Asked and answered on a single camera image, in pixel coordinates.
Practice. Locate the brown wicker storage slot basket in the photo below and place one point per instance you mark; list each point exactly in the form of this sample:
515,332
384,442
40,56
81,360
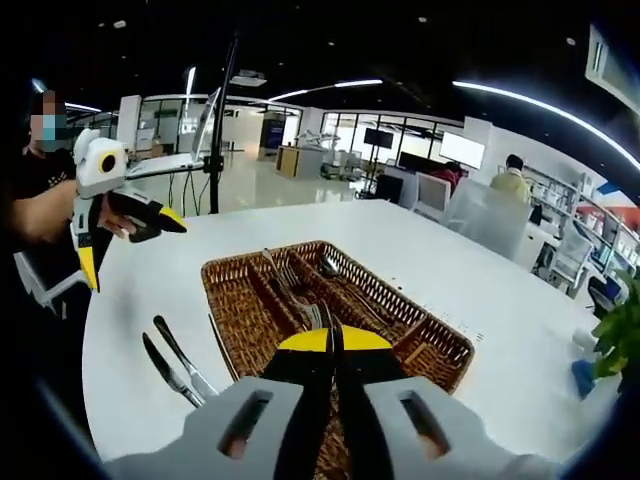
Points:
235,300

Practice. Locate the white storage shelves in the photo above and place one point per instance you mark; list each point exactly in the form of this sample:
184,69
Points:
600,220

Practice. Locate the frosted translucent chair back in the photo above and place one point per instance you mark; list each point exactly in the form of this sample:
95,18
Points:
485,220

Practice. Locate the white chair frame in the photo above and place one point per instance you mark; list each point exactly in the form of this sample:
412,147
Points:
30,282

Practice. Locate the dark blue standing banner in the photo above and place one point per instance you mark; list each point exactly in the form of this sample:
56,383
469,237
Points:
274,131

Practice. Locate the white mesh office chair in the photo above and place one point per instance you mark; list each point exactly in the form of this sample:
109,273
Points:
432,195
572,260

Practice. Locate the small white object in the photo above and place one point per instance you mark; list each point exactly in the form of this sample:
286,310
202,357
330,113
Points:
584,337

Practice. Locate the silver metal knife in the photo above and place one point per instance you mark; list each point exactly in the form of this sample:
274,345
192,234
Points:
182,352
170,372

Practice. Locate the wooden cabinet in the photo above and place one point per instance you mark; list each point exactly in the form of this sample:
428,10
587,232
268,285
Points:
289,161

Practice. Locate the green potted plant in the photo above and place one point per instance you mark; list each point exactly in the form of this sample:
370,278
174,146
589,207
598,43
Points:
620,330

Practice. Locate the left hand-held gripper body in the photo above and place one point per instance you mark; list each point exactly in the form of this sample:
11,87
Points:
100,167

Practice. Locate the white projection screen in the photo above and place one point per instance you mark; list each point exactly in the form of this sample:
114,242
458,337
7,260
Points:
462,150

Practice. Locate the black monitor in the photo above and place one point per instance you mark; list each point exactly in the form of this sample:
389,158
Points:
378,137

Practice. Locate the ceiling light strip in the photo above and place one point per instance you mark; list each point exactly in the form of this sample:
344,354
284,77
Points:
357,82
190,85
500,91

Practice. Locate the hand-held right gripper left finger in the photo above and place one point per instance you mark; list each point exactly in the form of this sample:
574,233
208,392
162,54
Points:
290,400

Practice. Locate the person's left hand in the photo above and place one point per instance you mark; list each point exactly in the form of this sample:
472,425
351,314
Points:
114,222

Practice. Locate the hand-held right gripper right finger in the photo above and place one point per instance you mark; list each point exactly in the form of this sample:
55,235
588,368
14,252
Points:
367,367

